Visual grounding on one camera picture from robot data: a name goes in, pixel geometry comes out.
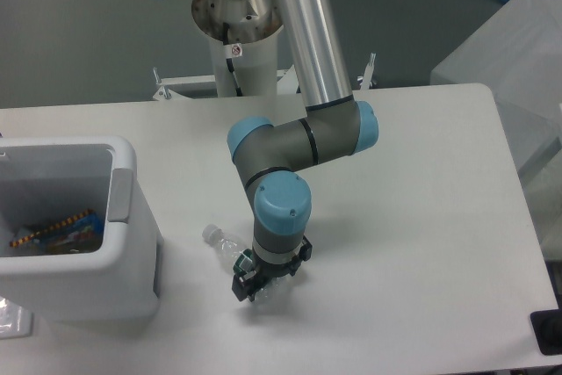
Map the clear plastic bag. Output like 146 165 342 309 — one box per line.
0 297 33 340

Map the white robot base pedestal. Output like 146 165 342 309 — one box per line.
191 0 283 97

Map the white metal mounting frame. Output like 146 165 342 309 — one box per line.
153 53 378 101

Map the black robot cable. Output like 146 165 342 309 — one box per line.
220 22 245 97

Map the white translucent side table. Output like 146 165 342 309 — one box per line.
430 0 561 262

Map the crushed clear plastic bottle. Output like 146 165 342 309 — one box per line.
202 224 292 306

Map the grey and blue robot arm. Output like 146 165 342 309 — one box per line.
191 0 378 300

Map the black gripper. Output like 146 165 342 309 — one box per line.
232 236 313 302

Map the black device at table edge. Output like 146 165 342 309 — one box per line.
530 309 561 356

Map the white trash can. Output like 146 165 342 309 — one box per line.
1 136 163 321

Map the blue snack wrapper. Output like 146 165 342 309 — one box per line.
8 209 104 255

